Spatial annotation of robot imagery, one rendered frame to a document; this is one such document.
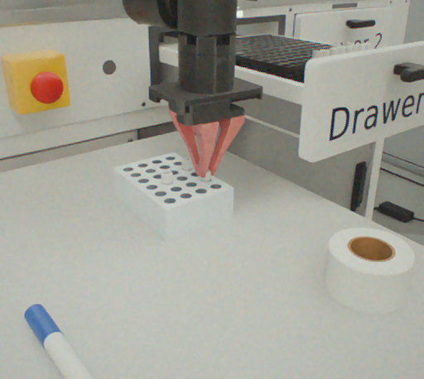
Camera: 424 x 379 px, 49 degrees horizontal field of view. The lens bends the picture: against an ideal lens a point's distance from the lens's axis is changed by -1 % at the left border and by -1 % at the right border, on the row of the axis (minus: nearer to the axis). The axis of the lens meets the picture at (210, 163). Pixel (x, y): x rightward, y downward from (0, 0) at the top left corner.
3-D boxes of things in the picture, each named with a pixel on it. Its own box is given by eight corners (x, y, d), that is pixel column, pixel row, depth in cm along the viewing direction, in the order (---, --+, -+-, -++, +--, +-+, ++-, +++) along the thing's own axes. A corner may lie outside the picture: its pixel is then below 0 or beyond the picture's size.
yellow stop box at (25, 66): (74, 107, 63) (67, 54, 60) (19, 117, 59) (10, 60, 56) (60, 99, 67) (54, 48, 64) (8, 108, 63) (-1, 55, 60)
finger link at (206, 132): (167, 169, 53) (166, 88, 49) (219, 156, 57) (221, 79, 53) (200, 193, 48) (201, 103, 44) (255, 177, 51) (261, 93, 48)
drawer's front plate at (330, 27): (386, 57, 107) (393, 7, 103) (297, 73, 92) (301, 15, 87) (379, 55, 109) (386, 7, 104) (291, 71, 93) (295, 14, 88)
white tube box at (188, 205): (233, 218, 52) (233, 187, 50) (166, 242, 47) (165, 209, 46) (175, 179, 61) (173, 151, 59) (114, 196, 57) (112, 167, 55)
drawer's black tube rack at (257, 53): (368, 95, 70) (373, 51, 67) (283, 116, 60) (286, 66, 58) (267, 69, 86) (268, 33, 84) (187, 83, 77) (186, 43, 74)
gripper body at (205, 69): (146, 103, 48) (144, 30, 45) (227, 90, 54) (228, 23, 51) (180, 121, 43) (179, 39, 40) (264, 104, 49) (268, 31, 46)
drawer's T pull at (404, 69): (444, 74, 55) (446, 63, 54) (407, 83, 51) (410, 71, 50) (416, 69, 58) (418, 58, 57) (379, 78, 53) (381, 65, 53)
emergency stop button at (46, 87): (67, 102, 60) (63, 70, 58) (36, 107, 58) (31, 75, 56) (59, 97, 62) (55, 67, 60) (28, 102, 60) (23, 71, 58)
